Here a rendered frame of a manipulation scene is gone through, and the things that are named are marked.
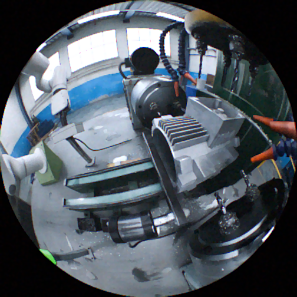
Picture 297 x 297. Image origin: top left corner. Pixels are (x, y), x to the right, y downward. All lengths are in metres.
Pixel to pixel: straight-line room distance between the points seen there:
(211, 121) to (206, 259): 0.22
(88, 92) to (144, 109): 5.52
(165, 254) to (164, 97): 0.63
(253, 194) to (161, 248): 0.36
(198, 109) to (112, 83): 5.52
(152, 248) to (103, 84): 5.79
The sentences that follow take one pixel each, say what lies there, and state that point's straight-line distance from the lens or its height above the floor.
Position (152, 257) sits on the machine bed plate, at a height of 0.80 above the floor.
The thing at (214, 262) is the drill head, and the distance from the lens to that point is 0.16.
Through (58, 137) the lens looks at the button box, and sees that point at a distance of 0.50.
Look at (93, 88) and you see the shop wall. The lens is 5.72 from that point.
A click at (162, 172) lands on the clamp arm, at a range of 0.19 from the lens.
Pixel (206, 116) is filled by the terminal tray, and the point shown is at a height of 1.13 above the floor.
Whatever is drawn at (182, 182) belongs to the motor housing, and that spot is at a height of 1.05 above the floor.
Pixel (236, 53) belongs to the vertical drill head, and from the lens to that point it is 0.17.
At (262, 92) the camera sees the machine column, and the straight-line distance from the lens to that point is 0.39.
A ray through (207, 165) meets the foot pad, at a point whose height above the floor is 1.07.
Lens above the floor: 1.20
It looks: 50 degrees down
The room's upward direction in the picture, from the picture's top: 5 degrees counter-clockwise
